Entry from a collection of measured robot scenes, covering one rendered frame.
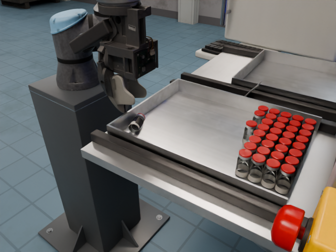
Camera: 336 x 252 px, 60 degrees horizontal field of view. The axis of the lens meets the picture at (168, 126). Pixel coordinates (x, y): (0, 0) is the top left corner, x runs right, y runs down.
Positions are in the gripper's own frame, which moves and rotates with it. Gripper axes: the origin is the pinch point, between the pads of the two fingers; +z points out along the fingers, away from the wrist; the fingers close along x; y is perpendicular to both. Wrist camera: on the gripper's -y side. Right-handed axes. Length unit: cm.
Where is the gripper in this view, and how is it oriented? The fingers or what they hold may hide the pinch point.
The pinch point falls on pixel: (120, 105)
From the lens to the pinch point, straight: 60.6
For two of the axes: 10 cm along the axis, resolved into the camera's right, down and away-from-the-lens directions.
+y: 8.4, 3.0, -4.6
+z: 0.0, 8.3, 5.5
